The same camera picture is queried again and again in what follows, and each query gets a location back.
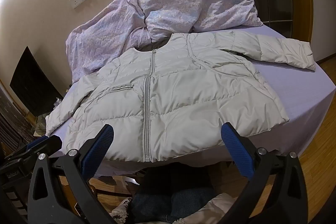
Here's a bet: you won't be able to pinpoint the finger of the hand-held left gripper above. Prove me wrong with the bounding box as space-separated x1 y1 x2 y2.
25 135 63 159

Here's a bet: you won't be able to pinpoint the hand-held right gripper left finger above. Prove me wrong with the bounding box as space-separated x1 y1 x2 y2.
27 123 115 224

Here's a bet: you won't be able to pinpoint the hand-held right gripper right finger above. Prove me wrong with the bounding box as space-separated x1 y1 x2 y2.
221 122 309 224

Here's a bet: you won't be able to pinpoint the beige puffer jacket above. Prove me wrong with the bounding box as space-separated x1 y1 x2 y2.
45 31 316 163

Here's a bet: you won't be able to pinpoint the dark wooden cabinet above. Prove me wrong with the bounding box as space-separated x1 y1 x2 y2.
0 82 36 146

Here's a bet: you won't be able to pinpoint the black television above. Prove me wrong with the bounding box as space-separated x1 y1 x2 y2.
10 46 64 117

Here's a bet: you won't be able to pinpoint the person's legs in jeans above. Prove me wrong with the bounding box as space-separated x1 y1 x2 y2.
130 161 218 223

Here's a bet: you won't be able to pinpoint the bed with lilac sheet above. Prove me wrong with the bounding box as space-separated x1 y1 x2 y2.
45 23 336 179

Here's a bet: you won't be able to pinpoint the lilac floral duvet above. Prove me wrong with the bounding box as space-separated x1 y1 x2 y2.
65 0 264 83

